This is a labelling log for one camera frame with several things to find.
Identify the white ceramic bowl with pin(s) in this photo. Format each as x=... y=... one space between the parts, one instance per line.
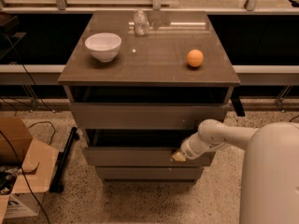
x=104 y=47

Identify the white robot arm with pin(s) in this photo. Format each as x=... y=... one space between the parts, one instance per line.
x=270 y=172

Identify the metal window railing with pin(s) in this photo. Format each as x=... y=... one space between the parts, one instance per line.
x=149 y=0

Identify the grey bottom drawer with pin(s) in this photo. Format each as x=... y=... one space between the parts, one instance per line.
x=157 y=173

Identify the grey top drawer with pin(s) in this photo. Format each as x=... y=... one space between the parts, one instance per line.
x=144 y=117

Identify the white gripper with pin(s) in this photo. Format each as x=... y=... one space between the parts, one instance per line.
x=189 y=149

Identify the grey drawer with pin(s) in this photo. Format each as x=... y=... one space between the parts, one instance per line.
x=157 y=173
x=144 y=117
x=139 y=148

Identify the brown cardboard box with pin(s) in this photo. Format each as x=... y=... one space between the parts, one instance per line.
x=34 y=162

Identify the black tripod bar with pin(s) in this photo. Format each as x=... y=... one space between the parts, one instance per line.
x=56 y=186

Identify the orange fruit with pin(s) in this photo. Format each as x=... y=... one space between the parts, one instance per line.
x=195 y=58

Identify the grey drawer cabinet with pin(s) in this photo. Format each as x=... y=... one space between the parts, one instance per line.
x=151 y=69

